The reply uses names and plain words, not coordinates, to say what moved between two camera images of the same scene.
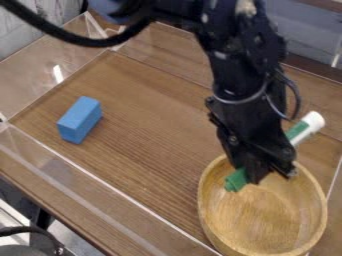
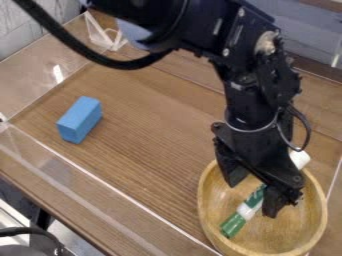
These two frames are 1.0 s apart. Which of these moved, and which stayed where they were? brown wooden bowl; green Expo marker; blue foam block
Moved: green Expo marker
Stayed: blue foam block; brown wooden bowl
